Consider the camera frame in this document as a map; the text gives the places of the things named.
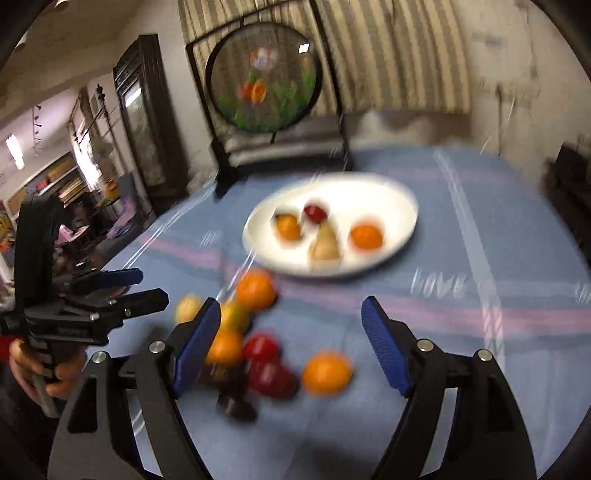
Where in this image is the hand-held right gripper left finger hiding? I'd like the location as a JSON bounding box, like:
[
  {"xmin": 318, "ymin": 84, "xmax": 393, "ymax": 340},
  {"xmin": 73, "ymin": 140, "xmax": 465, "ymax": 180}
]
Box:
[{"xmin": 48, "ymin": 298, "xmax": 222, "ymax": 480}]

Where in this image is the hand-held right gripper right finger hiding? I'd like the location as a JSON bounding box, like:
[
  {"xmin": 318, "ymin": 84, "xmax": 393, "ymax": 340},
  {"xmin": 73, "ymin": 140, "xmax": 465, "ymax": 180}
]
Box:
[{"xmin": 360, "ymin": 295, "xmax": 539, "ymax": 480}]

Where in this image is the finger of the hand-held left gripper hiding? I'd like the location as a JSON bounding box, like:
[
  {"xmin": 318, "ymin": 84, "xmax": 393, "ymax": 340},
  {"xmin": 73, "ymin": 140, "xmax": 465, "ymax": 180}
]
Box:
[
  {"xmin": 91, "ymin": 287, "xmax": 170, "ymax": 325},
  {"xmin": 60, "ymin": 267, "xmax": 145, "ymax": 297}
]

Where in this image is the orange tangerine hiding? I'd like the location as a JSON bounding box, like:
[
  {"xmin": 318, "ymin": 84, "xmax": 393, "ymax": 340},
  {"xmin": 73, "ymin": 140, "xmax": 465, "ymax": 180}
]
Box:
[
  {"xmin": 274, "ymin": 215, "xmax": 303, "ymax": 241},
  {"xmin": 235, "ymin": 270, "xmax": 278, "ymax": 312},
  {"xmin": 205, "ymin": 329, "xmax": 245, "ymax": 366},
  {"xmin": 348, "ymin": 222, "xmax": 385, "ymax": 251}
]

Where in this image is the small yellow fruit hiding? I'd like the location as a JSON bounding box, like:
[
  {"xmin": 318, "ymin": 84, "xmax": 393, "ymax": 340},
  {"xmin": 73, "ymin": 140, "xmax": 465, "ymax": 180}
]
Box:
[{"xmin": 174, "ymin": 294, "xmax": 204, "ymax": 324}]

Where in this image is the yellow green fruit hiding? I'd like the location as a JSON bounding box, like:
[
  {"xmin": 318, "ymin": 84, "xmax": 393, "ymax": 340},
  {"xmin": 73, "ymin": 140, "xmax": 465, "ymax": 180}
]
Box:
[{"xmin": 219, "ymin": 301, "xmax": 252, "ymax": 334}]

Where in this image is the bright red fruit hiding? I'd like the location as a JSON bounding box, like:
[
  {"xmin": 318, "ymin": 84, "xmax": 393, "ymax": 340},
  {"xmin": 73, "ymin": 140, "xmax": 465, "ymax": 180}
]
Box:
[{"xmin": 243, "ymin": 333, "xmax": 282, "ymax": 363}]

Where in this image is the large orange fruit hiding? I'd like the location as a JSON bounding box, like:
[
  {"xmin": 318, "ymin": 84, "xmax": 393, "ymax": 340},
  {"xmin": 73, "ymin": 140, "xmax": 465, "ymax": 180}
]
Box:
[{"xmin": 301, "ymin": 351, "xmax": 354, "ymax": 397}]

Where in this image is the dark brown fruit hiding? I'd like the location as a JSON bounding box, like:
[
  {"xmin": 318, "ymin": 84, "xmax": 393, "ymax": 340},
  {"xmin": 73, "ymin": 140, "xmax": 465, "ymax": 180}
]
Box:
[{"xmin": 217, "ymin": 383, "xmax": 258, "ymax": 423}]

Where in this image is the dark red plum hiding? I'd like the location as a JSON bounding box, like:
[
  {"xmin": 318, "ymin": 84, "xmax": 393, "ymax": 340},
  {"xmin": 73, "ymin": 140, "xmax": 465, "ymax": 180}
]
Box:
[
  {"xmin": 247, "ymin": 360, "xmax": 300, "ymax": 400},
  {"xmin": 302, "ymin": 203, "xmax": 329, "ymax": 226}
]

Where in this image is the pale tan fruit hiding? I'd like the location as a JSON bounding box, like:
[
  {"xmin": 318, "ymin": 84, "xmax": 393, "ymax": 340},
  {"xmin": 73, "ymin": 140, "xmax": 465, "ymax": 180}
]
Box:
[{"xmin": 308, "ymin": 224, "xmax": 343, "ymax": 271}]

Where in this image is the white plate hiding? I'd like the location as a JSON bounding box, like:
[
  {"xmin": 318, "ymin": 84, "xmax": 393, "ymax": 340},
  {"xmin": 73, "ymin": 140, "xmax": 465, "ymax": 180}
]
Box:
[{"xmin": 242, "ymin": 172, "xmax": 420, "ymax": 278}]

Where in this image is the person's left hand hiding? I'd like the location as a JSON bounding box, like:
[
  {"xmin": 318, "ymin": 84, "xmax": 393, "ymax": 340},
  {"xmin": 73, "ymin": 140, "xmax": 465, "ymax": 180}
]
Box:
[{"xmin": 9, "ymin": 339, "xmax": 88, "ymax": 402}]

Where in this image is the ceiling light panel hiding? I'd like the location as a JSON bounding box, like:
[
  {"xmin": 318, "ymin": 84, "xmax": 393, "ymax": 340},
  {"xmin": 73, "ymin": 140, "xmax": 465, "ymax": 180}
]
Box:
[{"xmin": 4, "ymin": 134, "xmax": 26, "ymax": 171}]

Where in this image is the blue striped tablecloth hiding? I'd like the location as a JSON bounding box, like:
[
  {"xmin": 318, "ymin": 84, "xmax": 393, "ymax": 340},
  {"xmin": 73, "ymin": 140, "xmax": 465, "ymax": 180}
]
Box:
[{"xmin": 83, "ymin": 145, "xmax": 591, "ymax": 480}]

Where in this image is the round goldfish screen with stand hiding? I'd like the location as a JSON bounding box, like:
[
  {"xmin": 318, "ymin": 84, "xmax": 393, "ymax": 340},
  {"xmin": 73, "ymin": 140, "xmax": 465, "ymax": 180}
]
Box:
[{"xmin": 185, "ymin": 0, "xmax": 356, "ymax": 197}]

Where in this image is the black side desk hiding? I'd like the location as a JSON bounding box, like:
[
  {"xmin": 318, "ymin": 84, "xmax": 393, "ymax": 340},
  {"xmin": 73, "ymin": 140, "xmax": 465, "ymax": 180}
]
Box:
[{"xmin": 542, "ymin": 143, "xmax": 591, "ymax": 232}]

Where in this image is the striped curtain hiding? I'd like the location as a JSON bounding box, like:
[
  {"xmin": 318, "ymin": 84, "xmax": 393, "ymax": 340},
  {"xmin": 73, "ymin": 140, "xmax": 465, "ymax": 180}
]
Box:
[{"xmin": 178, "ymin": 0, "xmax": 474, "ymax": 116}]

